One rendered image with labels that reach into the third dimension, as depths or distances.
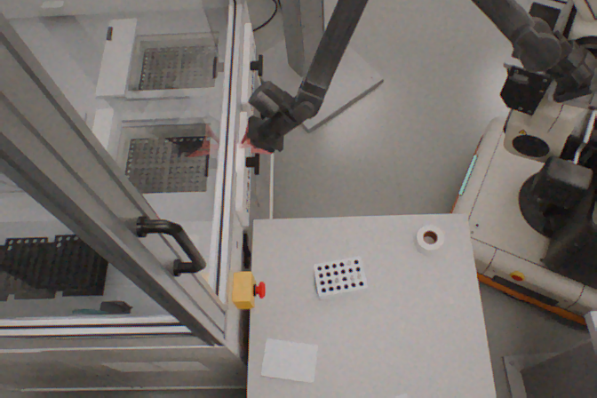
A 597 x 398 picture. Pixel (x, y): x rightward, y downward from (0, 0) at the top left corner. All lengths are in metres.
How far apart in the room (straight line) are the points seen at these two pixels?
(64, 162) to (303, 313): 0.98
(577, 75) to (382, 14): 1.82
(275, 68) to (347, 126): 0.47
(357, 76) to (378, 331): 1.52
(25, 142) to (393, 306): 1.11
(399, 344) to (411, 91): 1.51
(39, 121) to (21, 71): 0.04
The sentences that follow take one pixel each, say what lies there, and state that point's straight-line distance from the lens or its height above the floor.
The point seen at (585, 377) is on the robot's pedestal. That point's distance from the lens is 1.75.
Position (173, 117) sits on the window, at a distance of 0.92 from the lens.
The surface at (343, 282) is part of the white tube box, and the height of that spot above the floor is 0.80.
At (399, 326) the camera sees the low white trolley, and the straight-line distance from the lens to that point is 1.41.
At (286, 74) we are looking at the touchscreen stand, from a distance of 2.66.
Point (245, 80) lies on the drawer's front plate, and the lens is 1.54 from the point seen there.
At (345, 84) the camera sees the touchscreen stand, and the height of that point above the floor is 0.03.
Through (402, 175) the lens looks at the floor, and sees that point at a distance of 2.42.
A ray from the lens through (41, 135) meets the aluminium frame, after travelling 0.49.
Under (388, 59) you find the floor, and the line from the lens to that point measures 2.77.
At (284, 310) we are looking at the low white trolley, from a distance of 1.42.
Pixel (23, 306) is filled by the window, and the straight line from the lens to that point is 1.05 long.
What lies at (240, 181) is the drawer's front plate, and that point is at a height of 0.93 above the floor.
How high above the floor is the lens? 2.14
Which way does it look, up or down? 62 degrees down
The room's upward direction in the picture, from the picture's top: 8 degrees counter-clockwise
